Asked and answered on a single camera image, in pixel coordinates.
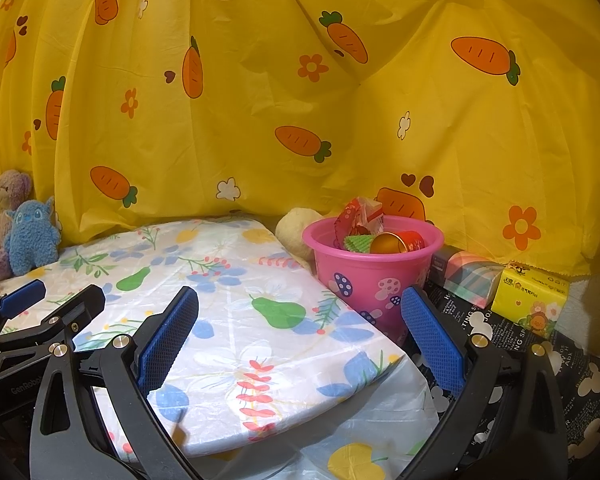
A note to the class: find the white red snack packet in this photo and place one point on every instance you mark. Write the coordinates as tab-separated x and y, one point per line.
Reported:
372	210

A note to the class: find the plaid pastel box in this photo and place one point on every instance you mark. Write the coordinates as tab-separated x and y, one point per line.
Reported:
467	275

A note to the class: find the red paper cup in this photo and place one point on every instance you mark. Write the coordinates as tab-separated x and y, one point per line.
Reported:
405	241

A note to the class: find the blue plush monster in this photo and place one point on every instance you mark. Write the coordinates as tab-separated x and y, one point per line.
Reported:
32	240

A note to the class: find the yellow carrot print curtain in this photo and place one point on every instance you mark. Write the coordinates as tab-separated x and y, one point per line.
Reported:
280	85

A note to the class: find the purple teddy bear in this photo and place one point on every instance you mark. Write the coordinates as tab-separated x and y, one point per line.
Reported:
0	200

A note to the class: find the floral plastic tablecloth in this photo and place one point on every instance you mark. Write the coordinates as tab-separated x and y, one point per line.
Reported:
260	340

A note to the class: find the black printed cloth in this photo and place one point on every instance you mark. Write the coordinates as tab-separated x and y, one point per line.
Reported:
485	330

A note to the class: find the green foam net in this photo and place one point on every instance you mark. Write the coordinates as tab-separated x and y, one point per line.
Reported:
359	244

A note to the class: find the yellow tissue pack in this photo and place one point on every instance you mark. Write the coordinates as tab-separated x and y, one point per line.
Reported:
530	300

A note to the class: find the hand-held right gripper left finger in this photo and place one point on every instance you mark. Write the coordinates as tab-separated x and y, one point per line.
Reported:
167	335

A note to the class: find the red candy wrapper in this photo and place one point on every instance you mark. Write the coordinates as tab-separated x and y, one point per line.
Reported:
344	222

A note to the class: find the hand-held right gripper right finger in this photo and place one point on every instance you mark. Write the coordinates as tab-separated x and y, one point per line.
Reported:
432	340

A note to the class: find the pink plastic bucket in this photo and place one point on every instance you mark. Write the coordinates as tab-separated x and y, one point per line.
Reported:
370	285

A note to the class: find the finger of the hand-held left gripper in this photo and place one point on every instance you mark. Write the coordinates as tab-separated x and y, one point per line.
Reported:
22	299
75	312

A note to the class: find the cream plush ball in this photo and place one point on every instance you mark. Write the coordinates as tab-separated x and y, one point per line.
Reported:
292	232

